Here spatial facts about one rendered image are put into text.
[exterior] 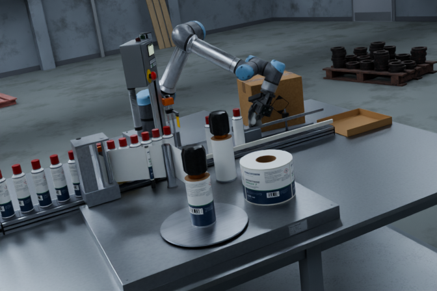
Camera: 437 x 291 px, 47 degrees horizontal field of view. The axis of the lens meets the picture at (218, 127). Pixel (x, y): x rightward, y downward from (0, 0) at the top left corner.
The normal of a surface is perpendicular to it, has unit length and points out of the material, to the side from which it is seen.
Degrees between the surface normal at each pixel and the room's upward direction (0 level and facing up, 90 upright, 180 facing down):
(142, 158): 90
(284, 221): 0
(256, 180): 90
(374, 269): 0
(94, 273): 0
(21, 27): 90
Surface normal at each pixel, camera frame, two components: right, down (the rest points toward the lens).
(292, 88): 0.28, 0.25
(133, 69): -0.15, 0.31
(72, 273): -0.13, -0.95
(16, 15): 0.57, 0.17
